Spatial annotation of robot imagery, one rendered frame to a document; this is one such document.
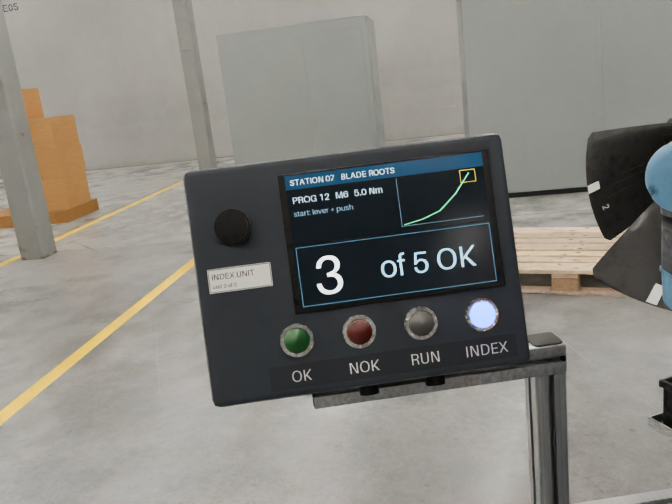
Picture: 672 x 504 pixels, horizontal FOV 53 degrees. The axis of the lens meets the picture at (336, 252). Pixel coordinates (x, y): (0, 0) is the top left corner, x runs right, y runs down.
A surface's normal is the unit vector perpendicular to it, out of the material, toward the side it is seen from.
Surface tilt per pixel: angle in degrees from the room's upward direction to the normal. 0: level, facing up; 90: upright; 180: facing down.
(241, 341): 75
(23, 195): 90
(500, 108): 90
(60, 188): 90
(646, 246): 52
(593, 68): 90
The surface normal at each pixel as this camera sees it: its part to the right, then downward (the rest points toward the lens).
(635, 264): -0.63, -0.40
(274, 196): 0.06, -0.02
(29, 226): -0.15, 0.26
